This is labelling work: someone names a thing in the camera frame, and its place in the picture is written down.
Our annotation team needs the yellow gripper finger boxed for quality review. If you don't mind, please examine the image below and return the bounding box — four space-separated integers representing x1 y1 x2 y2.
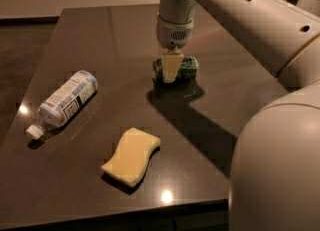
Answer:
161 49 184 83

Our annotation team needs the green soda can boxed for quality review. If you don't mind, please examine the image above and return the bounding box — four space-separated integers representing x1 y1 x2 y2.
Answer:
153 56 199 83

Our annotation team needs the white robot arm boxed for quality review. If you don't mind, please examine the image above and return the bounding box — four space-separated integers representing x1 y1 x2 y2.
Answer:
158 0 320 231

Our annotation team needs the yellow sponge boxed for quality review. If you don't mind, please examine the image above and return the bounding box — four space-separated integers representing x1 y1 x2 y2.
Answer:
101 128 161 188

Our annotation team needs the clear plastic water bottle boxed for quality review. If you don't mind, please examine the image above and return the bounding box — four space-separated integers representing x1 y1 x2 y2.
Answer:
26 70 98 140

